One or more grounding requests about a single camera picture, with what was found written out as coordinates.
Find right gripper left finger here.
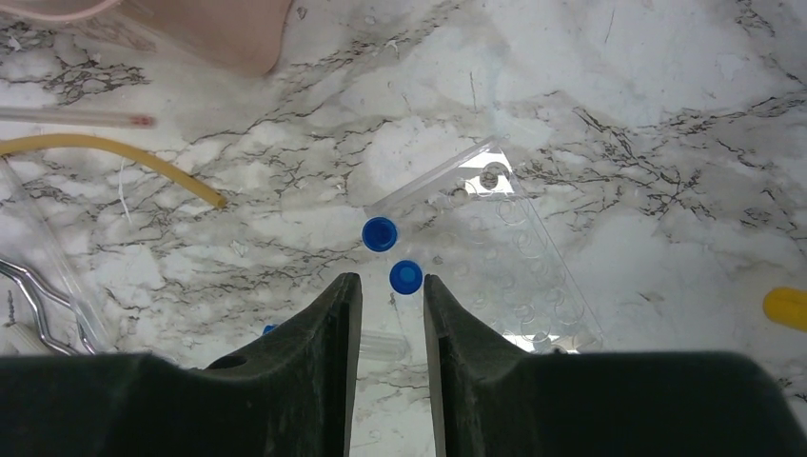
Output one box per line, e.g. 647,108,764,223
1,273,363,456

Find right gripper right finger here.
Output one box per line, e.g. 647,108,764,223
423,275,806,456

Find metal crucible tongs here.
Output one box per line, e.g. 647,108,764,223
1,255,109,355

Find pink plastic bin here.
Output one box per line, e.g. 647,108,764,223
1,0,292,76

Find yellow rubber tube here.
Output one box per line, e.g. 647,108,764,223
0,133,228,210

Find glass thermometer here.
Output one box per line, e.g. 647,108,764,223
1,107,157,129

